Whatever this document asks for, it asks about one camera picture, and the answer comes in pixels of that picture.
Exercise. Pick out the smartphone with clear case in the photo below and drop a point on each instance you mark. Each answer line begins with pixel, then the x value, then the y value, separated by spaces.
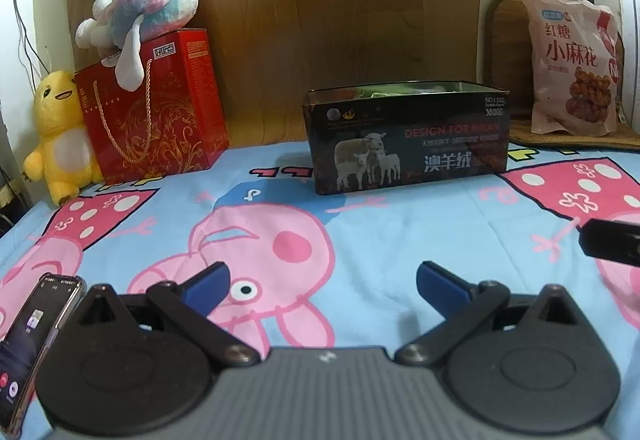
pixel 28 340

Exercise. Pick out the pink fried dough snack bag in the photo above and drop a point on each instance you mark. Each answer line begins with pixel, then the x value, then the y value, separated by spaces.
pixel 574 66

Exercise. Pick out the blue cartoon pig blanket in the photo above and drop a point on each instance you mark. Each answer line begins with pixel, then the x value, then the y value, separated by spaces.
pixel 311 270

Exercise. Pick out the red gift bag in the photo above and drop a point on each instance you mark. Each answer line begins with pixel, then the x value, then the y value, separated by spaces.
pixel 172 124

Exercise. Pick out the pink white plush toy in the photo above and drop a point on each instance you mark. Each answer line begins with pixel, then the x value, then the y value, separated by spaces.
pixel 126 25

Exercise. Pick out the black green tin box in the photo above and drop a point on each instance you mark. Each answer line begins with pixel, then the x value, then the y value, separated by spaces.
pixel 395 134

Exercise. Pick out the yellow plush chick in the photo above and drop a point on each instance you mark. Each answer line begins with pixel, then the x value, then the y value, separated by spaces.
pixel 64 157

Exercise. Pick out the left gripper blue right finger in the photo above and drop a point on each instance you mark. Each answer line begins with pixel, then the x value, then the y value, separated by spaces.
pixel 466 308

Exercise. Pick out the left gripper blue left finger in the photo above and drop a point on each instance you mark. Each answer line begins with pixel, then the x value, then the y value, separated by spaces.
pixel 186 307

